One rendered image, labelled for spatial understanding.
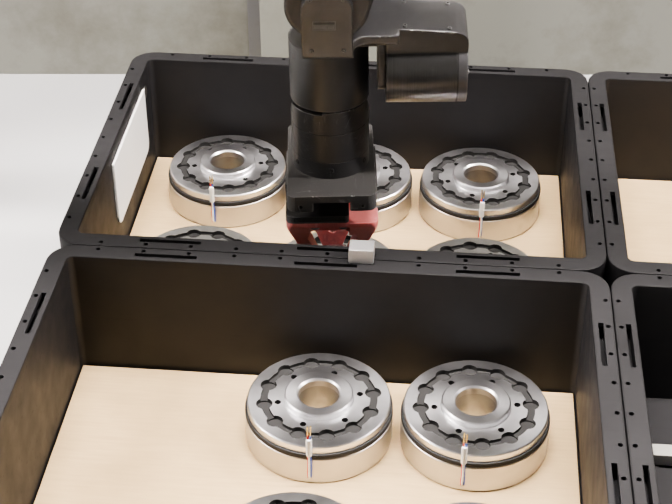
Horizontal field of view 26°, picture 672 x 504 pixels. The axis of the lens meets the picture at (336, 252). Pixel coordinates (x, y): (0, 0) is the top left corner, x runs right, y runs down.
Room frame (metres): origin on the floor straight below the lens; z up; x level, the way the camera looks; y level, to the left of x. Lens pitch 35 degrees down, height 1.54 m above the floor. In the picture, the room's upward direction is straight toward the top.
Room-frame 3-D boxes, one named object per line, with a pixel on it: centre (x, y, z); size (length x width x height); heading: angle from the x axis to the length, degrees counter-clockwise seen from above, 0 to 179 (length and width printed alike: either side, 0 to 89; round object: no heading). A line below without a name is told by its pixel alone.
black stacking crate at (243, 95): (1.00, -0.01, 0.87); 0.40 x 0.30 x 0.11; 85
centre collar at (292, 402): (0.77, 0.01, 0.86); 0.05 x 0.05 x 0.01
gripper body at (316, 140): (0.93, 0.00, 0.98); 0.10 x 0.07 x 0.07; 1
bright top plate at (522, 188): (1.06, -0.12, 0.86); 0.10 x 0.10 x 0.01
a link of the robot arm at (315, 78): (0.93, 0.00, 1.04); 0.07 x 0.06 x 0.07; 90
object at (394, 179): (1.07, -0.01, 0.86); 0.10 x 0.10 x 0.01
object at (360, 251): (0.84, -0.02, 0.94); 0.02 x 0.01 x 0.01; 85
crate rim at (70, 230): (1.00, -0.01, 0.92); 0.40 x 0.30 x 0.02; 85
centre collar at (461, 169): (1.06, -0.12, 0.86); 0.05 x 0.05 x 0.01
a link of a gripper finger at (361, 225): (0.92, 0.00, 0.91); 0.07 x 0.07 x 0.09; 1
